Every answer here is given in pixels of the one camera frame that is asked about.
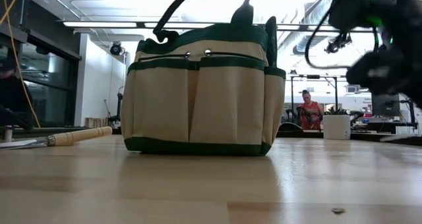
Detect white pot with green plant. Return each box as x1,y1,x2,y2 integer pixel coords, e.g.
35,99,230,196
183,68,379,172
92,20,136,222
322,105,351,141

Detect black background rig stand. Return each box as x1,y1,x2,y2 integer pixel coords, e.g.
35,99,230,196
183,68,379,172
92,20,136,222
289,74,339,118

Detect black round hanging lamp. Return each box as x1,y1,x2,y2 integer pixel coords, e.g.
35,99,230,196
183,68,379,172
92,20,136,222
109,42,124,57

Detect yellow hanging cable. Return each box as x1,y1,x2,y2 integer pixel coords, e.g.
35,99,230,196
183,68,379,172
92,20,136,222
0,0,42,129

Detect overhead light beam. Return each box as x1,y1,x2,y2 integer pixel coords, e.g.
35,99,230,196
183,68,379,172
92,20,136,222
62,20,363,33

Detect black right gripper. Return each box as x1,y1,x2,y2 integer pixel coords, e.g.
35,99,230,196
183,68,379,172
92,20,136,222
346,32,422,108

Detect wooden crate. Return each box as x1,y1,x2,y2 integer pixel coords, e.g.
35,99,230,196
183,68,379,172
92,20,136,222
84,117,110,129

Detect black background desk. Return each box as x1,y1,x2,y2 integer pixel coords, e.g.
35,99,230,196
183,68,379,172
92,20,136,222
351,119,419,135

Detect beige green gardening bag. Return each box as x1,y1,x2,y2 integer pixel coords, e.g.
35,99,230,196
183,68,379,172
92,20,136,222
120,0,287,157

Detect narrow steel trowel wooden handle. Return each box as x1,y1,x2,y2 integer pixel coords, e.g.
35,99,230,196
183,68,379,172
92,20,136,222
0,125,113,151

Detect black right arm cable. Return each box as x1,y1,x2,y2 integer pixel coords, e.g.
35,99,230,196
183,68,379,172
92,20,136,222
304,5,351,70

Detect person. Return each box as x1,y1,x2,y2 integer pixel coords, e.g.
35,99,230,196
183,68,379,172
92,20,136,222
0,49,34,128
297,89,325,131

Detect black computer monitor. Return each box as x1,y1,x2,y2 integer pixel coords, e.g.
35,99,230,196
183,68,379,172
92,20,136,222
371,92,401,117

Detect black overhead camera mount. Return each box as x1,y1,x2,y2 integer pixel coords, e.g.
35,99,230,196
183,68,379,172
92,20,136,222
324,32,352,55

